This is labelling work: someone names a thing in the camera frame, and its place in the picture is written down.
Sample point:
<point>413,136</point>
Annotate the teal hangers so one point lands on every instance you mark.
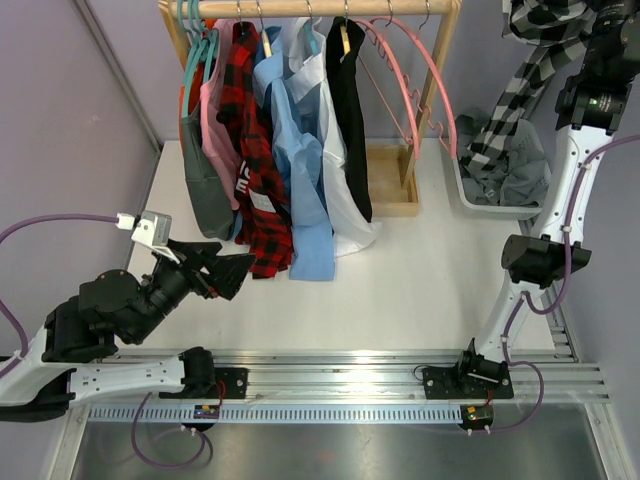
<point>203,40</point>

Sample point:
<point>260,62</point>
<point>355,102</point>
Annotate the red black plaid shirt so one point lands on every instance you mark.
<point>260,191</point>

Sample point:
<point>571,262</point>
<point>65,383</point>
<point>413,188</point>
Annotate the black white plaid shirt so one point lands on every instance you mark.
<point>558,31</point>

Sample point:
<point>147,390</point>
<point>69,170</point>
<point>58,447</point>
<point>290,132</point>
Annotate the grey shirt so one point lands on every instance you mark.
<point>515,175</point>

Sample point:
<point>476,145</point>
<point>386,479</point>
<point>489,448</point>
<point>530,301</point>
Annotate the dark grey garment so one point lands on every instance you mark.
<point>210,205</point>

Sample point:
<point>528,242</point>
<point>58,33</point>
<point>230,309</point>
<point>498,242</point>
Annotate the pink hanger of grey shirt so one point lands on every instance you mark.
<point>419,102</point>

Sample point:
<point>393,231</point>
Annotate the wooden hanger of blue shirt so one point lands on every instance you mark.
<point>266,43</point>

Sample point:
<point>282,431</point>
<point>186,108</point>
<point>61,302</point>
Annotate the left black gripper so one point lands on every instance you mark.
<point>227,272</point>

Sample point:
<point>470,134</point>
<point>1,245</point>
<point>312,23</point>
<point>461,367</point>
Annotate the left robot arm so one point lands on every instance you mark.
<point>63,365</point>

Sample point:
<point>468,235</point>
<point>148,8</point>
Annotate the teal hanger of white shirt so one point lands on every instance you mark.
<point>310,36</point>

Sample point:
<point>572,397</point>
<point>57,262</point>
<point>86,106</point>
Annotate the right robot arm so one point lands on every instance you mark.
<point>604,36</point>

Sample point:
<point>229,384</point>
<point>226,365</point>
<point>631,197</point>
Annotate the pink hanger of plaid shirt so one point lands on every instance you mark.
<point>388,105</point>

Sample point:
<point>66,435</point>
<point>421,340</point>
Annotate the wooden clothes rack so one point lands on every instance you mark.
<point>381,178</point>

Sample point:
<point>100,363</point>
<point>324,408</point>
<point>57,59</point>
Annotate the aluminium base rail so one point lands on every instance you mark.
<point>356,388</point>

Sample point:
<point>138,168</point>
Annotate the orange garment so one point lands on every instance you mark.
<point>189,98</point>

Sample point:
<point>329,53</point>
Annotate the pink shirt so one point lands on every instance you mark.
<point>216,142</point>

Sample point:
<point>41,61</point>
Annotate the light blue shirt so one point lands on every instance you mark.
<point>298,157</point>

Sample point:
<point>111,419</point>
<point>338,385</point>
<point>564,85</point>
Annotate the white plastic basket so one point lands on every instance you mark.
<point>500,200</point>

